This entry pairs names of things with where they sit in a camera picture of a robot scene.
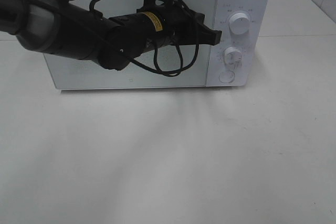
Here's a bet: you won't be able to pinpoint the white microwave knob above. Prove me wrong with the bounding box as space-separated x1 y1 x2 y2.
223 46 243 65
228 12 250 35

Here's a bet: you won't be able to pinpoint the round white door button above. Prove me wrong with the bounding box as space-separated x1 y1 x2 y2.
218 71 235 83

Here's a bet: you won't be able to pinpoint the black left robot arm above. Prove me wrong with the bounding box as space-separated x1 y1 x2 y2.
1 0 206 77

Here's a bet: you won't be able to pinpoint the white microwave door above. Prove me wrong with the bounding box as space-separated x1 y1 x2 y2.
45 0 216 90

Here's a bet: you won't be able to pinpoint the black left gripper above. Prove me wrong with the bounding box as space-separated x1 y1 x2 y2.
152 5 222 48

